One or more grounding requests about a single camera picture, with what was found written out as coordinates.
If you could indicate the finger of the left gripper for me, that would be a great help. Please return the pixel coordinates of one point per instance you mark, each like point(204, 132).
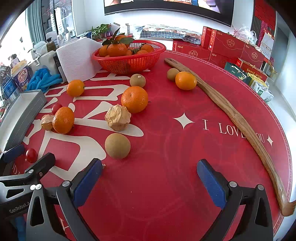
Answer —
point(33, 174)
point(10, 155)

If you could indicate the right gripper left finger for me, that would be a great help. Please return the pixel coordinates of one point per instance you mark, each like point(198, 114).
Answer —
point(42, 220)

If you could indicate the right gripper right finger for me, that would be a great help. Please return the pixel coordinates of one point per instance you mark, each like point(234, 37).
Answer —
point(256, 221)

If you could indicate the red cherry tomato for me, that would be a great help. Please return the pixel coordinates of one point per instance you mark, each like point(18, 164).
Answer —
point(31, 155)
point(56, 107)

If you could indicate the dried husk fruit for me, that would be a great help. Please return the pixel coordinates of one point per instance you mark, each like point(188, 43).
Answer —
point(47, 122)
point(118, 117)

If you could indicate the large orange mandarin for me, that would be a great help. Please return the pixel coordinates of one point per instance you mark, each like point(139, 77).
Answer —
point(135, 99)

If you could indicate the long wooden back scratcher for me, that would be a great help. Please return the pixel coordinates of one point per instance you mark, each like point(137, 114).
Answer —
point(286, 208)

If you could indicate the grey white storage tray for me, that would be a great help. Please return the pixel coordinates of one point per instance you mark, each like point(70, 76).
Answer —
point(19, 117)

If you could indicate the blue snack package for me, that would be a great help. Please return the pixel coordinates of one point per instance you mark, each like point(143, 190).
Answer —
point(10, 90)

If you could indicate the blue rubber gloves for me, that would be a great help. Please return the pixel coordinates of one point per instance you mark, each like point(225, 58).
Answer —
point(42, 80)

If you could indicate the purple milk tea cup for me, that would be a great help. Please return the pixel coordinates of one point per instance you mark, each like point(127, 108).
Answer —
point(22, 74)

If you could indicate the black electronic device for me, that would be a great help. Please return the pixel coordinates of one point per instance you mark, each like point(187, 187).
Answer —
point(58, 64)

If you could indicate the white appliance with faucet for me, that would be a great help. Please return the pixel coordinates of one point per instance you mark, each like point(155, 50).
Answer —
point(41, 58)

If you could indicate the white paper towel roll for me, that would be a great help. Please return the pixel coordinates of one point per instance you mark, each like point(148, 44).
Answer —
point(75, 59)

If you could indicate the round red table mat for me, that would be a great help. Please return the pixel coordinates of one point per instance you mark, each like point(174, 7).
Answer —
point(155, 192)

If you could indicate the red plastic fruit basket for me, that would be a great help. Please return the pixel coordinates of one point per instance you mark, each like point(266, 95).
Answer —
point(133, 63)

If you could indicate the mandarins with leaves in basket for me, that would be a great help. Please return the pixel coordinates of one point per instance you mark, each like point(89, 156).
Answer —
point(119, 45)

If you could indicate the potted green plant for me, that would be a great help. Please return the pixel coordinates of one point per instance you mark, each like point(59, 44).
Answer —
point(101, 32)

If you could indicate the green gift box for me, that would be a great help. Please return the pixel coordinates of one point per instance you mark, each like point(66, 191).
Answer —
point(237, 72)

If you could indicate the small orange by scratcher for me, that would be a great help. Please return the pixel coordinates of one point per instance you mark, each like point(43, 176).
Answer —
point(185, 81)

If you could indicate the brown longan by scratcher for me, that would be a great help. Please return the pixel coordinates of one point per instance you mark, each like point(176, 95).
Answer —
point(171, 74)

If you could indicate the red gift boxes stack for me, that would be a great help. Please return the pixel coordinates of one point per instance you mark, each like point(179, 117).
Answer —
point(219, 48)

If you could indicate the plaid cloth on counter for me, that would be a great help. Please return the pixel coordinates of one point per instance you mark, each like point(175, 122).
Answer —
point(166, 32)

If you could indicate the wall television screen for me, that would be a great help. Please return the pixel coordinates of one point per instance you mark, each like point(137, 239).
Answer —
point(220, 11)

